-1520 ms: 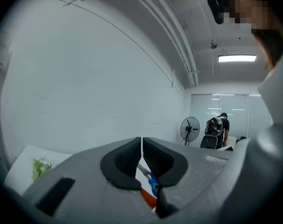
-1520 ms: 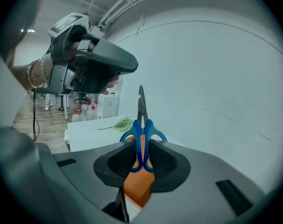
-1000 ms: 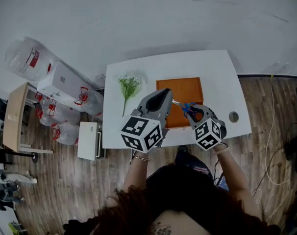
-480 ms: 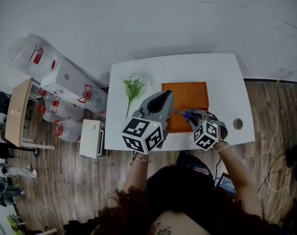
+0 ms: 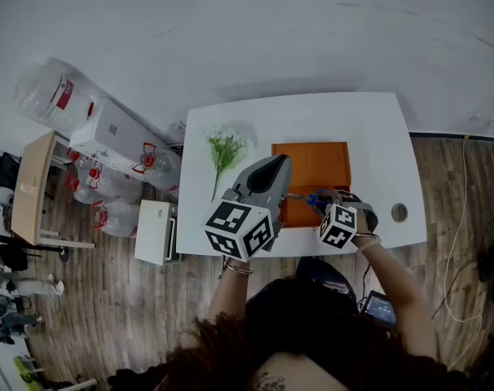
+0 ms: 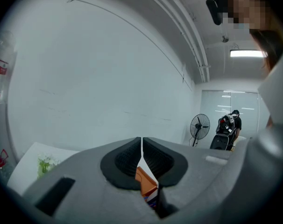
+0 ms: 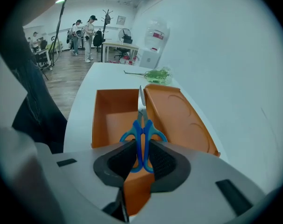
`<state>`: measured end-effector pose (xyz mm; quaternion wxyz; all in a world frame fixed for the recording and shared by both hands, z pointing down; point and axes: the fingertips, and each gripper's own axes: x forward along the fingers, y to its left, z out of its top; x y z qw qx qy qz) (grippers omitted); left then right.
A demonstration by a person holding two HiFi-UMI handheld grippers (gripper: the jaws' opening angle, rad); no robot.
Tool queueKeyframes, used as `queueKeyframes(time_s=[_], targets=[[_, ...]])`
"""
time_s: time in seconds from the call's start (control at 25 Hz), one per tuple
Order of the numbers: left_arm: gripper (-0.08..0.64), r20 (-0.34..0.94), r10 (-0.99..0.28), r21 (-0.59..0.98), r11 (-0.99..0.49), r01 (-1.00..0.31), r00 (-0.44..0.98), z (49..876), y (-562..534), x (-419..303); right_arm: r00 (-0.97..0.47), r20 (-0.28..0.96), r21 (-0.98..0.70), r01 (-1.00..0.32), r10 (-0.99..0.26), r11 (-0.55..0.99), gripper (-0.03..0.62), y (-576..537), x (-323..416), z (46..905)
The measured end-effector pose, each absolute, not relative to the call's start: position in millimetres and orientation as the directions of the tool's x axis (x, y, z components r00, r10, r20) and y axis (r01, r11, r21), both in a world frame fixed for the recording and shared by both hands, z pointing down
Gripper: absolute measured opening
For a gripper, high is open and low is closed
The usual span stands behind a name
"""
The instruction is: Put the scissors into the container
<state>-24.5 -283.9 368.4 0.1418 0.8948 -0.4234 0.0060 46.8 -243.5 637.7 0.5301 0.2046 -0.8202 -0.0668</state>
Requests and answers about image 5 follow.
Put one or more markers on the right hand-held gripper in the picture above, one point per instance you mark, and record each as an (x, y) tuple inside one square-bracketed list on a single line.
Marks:
[(338, 226)]

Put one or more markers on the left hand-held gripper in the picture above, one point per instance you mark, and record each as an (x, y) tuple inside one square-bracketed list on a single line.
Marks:
[(239, 228)]

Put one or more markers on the orange box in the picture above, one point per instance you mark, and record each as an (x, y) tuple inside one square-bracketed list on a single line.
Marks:
[(318, 163)]

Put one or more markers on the person's left forearm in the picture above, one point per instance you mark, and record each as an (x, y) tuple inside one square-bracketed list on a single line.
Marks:
[(228, 295)]

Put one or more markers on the person's right forearm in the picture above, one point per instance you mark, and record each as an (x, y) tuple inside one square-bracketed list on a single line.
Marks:
[(398, 295)]

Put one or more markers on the green artificial flower sprig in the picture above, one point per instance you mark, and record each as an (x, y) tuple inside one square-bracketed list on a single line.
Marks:
[(226, 149)]

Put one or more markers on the person's leg in dark trousers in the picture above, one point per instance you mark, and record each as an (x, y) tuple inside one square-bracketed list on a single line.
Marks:
[(324, 277)]

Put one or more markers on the black handheld screen device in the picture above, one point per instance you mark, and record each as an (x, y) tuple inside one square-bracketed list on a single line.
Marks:
[(379, 310)]

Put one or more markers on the person's black top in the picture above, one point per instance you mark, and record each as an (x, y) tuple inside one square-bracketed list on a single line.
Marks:
[(312, 328)]

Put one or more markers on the white water dispenser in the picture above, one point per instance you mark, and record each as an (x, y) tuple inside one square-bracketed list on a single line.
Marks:
[(116, 130)]

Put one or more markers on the large clear water bottle red label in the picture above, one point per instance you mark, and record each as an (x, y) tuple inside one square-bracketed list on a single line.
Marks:
[(51, 92)]

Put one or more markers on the light wooden side table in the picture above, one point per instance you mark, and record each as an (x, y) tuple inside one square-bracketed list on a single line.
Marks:
[(31, 177)]

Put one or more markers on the black bag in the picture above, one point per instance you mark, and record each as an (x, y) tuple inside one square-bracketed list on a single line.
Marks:
[(4, 171)]

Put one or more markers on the black stand with round base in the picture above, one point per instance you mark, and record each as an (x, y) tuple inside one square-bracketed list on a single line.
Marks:
[(10, 255)]

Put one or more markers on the lime green item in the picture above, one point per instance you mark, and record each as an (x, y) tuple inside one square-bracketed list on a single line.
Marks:
[(25, 371)]

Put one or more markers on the white wall socket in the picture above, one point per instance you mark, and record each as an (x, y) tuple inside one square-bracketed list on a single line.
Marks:
[(178, 128)]

